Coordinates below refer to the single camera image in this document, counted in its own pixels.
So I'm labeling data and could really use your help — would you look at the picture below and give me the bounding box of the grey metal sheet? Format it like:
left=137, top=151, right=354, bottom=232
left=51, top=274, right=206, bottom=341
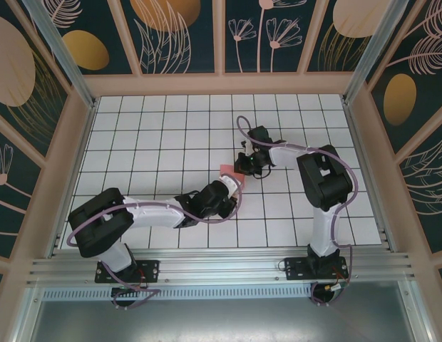
left=14, top=284, right=434, bottom=342

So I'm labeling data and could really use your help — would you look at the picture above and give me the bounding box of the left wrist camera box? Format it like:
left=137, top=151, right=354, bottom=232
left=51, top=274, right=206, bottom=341
left=218, top=173, right=240, bottom=190

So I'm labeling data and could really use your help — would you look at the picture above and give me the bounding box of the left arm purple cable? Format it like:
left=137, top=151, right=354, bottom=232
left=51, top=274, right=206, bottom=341
left=66, top=177, right=243, bottom=310

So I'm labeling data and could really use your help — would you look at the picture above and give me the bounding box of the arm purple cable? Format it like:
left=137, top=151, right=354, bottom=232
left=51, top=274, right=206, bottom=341
left=66, top=177, right=243, bottom=310
left=236, top=115, right=361, bottom=308

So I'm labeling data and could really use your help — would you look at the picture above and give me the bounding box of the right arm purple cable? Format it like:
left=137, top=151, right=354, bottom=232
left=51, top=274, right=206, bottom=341
left=236, top=115, right=361, bottom=308

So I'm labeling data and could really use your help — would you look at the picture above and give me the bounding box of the aluminium mounting rail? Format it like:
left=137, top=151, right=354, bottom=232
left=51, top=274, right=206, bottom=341
left=26, top=248, right=417, bottom=286

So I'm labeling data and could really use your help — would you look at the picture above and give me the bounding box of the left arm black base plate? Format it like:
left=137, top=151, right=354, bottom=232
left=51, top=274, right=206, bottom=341
left=94, top=259, right=161, bottom=284

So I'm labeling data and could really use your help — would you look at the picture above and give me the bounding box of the perforated metal cable tray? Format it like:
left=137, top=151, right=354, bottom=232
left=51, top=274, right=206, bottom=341
left=42, top=283, right=404, bottom=301

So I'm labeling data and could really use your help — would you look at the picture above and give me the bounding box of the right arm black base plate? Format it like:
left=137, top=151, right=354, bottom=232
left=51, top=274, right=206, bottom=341
left=284, top=256, right=350, bottom=282

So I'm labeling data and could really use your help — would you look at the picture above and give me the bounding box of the aluminium side rail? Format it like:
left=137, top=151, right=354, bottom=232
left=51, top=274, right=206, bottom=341
left=341, top=99, right=396, bottom=254
left=48, top=98, right=98, bottom=258

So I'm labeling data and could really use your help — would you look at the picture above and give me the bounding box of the aluminium corner post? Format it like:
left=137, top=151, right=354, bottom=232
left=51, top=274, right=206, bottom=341
left=23, top=0, right=98, bottom=108
left=341, top=0, right=411, bottom=105

